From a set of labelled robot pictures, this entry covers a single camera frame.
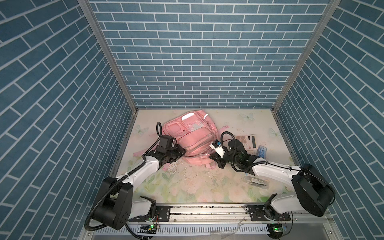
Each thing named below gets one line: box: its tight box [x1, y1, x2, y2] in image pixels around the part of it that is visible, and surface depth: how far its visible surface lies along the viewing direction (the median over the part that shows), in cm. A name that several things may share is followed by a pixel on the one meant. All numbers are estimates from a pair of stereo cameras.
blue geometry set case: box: [257, 145, 267, 159], surface depth 98 cm
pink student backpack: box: [133, 110, 230, 170], surface depth 96 cm
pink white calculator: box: [234, 134, 257, 150], surface depth 101 cm
